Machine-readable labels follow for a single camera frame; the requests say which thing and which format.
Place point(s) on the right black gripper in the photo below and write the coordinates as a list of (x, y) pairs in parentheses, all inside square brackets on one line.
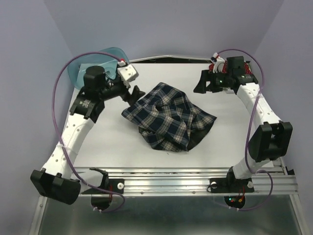
[(201, 87)]

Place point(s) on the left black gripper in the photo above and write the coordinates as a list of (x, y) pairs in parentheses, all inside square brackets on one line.
[(131, 99)]

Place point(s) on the navy plaid skirt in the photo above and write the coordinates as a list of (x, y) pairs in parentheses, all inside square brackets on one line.
[(168, 121)]

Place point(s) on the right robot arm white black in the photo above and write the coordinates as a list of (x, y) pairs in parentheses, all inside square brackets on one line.
[(272, 136)]

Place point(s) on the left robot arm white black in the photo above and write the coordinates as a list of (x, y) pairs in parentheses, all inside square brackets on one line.
[(57, 179)]

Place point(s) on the red polka dot folded skirt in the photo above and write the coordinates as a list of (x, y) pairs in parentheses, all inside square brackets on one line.
[(247, 68)]

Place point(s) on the teal plastic bin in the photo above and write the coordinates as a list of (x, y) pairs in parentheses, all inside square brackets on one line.
[(77, 68)]

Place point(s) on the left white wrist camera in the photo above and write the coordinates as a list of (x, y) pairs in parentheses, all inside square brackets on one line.
[(128, 74)]

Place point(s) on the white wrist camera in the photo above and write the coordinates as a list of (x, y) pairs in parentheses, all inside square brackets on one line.
[(128, 74), (218, 63)]

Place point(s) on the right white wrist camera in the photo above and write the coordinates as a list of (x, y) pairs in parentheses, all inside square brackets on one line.
[(218, 63)]

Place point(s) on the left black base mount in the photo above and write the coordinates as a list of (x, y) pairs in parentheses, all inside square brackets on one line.
[(100, 178)]

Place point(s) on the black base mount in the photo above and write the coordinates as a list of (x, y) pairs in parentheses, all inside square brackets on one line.
[(100, 178), (229, 184)]

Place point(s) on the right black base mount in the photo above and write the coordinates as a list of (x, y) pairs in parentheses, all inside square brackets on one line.
[(229, 184)]

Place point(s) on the aluminium rail frame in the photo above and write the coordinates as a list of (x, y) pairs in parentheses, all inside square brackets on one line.
[(176, 201)]

